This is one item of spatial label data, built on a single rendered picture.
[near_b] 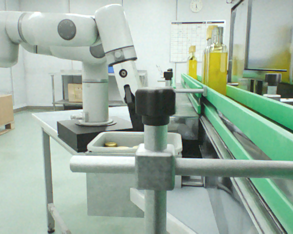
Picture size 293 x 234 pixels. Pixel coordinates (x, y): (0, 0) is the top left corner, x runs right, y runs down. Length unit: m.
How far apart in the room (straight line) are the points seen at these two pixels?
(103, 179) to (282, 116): 0.41
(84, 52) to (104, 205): 0.50
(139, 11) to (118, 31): 6.23
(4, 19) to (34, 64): 6.64
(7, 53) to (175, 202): 0.59
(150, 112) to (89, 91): 0.89
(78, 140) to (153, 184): 0.78
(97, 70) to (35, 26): 0.36
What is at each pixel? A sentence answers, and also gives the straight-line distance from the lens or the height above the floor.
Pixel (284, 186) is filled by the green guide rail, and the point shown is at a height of 0.92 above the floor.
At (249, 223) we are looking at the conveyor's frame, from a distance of 0.33.
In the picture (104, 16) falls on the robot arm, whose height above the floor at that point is 1.14.
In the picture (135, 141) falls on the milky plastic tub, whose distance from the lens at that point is 0.83.
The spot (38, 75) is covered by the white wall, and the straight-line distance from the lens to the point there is 7.50.
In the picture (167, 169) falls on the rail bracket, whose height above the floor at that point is 0.96.
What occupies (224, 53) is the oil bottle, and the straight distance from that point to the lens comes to 0.95.
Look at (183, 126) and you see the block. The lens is 0.84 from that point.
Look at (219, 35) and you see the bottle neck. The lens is 0.96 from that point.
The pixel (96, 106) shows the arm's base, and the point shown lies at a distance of 1.08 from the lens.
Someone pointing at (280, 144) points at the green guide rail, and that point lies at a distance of 0.29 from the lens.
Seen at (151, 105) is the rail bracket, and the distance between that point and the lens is 0.19.
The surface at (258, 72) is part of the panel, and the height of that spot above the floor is 1.00.
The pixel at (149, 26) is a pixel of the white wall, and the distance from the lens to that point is 6.89.
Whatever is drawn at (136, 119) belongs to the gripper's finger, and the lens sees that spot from 0.72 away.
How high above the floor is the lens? 1.02
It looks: 10 degrees down
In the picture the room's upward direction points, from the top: straight up
